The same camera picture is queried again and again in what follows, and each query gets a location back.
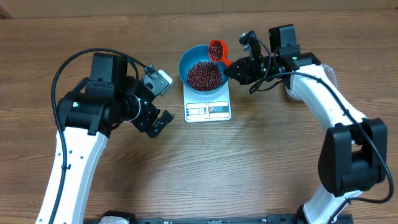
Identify orange measuring scoop blue handle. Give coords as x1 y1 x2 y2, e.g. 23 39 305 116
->
208 39 233 67

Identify red beans in bowl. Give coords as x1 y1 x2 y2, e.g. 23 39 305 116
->
187 62 223 91

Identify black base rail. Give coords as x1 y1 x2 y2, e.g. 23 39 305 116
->
83 210 306 224

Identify white digital kitchen scale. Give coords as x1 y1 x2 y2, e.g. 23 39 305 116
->
183 82 232 123

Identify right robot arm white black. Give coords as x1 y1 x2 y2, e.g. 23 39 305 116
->
224 24 394 223

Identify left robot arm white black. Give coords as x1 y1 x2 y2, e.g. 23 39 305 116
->
36 48 174 223

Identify clear plastic container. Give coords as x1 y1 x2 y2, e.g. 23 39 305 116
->
285 64 338 102

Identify red beans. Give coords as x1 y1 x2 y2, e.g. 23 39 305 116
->
208 41 223 61
187 62 223 91

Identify blue bowl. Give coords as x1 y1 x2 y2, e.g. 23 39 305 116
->
178 45 228 95

